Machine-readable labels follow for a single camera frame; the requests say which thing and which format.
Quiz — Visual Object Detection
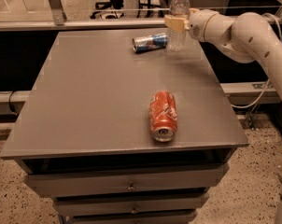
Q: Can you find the top grey drawer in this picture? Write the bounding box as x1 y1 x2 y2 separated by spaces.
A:
25 163 229 197

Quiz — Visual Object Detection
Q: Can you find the black cable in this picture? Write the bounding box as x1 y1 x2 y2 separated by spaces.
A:
7 91 18 115

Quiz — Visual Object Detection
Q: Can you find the dented orange soda can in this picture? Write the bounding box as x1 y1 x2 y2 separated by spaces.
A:
149 91 177 142

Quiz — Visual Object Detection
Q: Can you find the grey metal rail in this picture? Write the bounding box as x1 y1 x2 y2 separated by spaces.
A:
0 14 282 33

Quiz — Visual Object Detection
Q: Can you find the middle grey drawer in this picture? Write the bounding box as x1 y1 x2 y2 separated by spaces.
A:
53 191 209 217

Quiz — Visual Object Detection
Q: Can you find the grey drawer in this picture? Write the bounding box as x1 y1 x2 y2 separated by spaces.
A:
71 210 197 224
25 163 229 197
53 191 209 217

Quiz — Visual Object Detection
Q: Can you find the black office chair base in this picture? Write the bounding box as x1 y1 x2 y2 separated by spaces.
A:
90 0 161 20

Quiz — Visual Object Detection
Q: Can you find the clear plastic water bottle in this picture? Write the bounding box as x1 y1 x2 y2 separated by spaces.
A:
167 0 190 51

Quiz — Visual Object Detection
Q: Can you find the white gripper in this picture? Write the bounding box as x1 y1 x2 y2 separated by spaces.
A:
164 7 219 43

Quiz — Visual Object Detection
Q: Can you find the bottom grey drawer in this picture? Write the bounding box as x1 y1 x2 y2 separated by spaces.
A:
71 210 197 224

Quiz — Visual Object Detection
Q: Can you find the blue silver redbull can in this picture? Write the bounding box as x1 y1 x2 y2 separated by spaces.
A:
133 33 168 53

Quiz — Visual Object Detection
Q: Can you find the white cable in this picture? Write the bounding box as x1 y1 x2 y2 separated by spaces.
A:
230 12 282 110

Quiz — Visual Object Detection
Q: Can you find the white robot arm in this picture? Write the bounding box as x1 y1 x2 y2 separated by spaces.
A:
165 8 282 224

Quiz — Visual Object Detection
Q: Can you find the grey drawer cabinet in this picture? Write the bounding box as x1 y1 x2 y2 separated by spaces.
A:
0 26 250 224

